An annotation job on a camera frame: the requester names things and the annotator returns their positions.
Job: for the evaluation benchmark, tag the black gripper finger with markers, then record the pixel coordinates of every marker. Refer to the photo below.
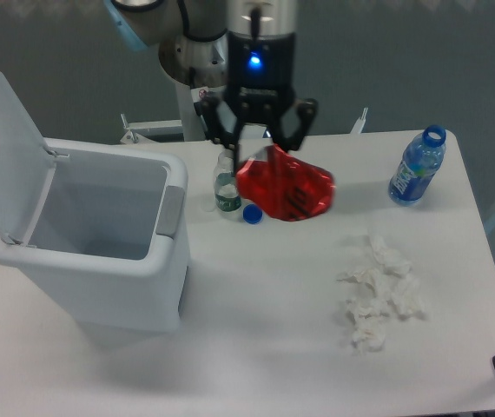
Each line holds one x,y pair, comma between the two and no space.
288,128
223,127

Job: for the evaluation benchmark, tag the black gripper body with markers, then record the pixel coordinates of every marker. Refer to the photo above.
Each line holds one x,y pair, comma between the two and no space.
260,74

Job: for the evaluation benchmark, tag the crushed red can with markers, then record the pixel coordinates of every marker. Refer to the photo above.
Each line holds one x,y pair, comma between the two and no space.
285,187

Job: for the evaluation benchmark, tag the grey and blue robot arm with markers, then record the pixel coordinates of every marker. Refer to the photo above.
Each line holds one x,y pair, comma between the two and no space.
143,24

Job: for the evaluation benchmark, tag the white trash can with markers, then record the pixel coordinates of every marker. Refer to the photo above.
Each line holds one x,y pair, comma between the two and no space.
110,245

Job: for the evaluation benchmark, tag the white trash can lid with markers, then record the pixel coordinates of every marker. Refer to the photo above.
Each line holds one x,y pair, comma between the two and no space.
27,169

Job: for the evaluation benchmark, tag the clear bottle green label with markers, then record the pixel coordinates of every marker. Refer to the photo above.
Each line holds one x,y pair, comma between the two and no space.
227,197

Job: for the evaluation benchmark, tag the white bottle cap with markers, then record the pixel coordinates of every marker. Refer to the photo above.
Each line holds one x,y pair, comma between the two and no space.
208,205

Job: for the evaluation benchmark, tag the blue bottle cap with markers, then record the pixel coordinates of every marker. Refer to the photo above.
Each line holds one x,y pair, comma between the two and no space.
252,214

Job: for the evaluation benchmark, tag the blue plastic bottle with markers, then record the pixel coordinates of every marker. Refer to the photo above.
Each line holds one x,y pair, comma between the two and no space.
420,162

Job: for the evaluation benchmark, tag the crumpled white tissue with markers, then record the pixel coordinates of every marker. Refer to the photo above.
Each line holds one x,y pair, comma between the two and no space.
385,289

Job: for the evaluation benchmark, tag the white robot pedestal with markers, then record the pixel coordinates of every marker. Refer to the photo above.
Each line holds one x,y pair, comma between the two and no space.
196,68

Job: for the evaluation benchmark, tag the white metal base frame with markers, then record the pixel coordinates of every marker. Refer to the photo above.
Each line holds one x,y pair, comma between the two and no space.
172,130

